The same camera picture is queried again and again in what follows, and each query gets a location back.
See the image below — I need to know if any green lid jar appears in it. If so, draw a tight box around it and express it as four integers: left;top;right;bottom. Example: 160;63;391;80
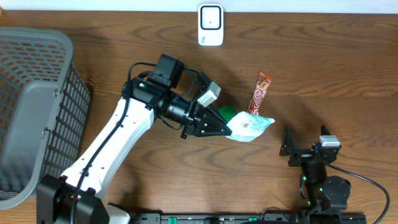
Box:
218;106;238;123

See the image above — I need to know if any light green tissue pack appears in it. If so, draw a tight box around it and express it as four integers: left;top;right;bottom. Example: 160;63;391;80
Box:
227;111;275;142

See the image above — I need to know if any red chocolate bar wrapper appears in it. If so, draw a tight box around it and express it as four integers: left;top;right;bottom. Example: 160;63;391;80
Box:
247;71;273;115

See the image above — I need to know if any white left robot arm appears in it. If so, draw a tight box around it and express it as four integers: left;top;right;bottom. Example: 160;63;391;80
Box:
36;54;231;223

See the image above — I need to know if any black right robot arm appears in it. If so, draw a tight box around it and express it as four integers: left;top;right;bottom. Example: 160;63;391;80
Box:
279;126;351;223

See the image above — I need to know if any white barcode scanner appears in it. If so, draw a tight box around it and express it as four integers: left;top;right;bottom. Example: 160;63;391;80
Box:
198;3;224;46

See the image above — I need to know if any dark grey plastic basket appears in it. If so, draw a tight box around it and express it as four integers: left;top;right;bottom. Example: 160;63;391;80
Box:
1;27;90;210

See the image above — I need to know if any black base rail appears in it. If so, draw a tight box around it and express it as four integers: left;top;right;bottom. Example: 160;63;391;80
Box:
129;213;367;224

